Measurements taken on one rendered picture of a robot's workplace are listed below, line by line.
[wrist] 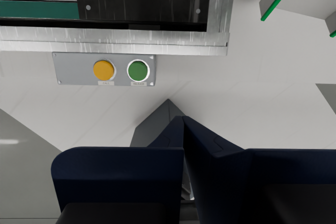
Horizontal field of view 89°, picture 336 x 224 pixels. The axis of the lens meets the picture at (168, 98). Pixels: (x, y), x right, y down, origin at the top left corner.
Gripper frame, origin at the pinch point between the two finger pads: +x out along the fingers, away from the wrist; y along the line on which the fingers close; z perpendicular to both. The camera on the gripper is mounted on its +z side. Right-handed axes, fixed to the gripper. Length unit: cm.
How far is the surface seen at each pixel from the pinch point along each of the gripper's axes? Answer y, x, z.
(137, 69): 6.4, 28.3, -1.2
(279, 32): -28.3, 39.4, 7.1
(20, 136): 125, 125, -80
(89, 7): 14.8, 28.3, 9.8
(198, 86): -8.8, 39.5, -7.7
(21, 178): 136, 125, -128
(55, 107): 32, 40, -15
